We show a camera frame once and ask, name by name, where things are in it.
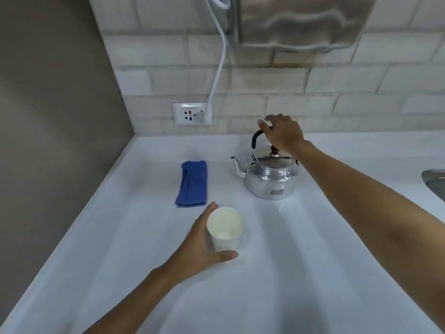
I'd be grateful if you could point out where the silver metal kettle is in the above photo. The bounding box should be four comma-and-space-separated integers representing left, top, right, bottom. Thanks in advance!
230, 129, 300, 200

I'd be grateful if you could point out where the person's left hand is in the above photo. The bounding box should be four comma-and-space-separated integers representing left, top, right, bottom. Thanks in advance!
159, 202, 240, 285

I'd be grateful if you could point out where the person's right hand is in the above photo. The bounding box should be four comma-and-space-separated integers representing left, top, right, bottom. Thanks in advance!
257, 114, 306, 154

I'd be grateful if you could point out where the white wall socket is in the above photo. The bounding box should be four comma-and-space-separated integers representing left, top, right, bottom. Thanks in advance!
172, 102, 213, 127

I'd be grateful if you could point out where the blue folded cloth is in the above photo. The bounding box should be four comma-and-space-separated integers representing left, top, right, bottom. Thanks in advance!
175, 161, 208, 208

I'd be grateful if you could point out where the white paper cup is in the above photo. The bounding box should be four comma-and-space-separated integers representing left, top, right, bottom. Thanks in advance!
207, 207, 243, 253

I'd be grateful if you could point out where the person's right forearm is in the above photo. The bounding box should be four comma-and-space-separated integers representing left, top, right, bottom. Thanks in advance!
291, 141, 445, 312

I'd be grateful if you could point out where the white power cable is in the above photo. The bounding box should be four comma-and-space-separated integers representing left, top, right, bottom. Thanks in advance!
198, 0, 231, 123

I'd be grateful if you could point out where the stainless steel sink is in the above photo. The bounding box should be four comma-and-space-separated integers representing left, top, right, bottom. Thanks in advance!
422, 169, 445, 201

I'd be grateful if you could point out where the stainless steel wall appliance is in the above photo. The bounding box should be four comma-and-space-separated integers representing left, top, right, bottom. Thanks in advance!
229, 0, 378, 52

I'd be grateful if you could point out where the person's left forearm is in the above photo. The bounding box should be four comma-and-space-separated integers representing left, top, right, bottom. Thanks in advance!
83, 269, 178, 334

